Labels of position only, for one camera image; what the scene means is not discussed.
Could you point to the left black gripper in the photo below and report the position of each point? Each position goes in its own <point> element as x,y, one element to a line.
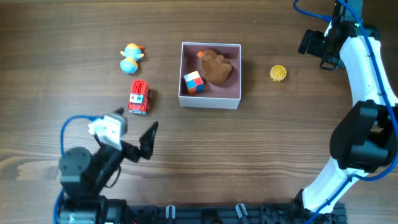
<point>147,143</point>

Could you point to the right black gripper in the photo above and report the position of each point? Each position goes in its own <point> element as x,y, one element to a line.
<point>311,49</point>

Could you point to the red toy fire truck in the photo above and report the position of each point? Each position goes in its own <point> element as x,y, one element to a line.
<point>139,97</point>

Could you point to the yellow round toy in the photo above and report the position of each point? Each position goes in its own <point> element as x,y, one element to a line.
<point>278,73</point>

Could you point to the multicolour puzzle cube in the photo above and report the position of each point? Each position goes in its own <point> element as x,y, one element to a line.
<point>194,83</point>

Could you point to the blue orange duck toy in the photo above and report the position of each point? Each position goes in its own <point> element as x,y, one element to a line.
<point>132,53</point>

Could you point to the brown plush toy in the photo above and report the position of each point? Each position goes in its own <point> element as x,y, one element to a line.
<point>216,67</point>

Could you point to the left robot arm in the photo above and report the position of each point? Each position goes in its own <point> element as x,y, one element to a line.
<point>84,175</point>

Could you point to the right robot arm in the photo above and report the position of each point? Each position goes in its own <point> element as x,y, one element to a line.
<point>364,144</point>

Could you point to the white box pink interior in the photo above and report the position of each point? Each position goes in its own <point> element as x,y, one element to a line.
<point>225,96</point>

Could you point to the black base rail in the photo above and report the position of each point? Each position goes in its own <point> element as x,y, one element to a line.
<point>260,214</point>

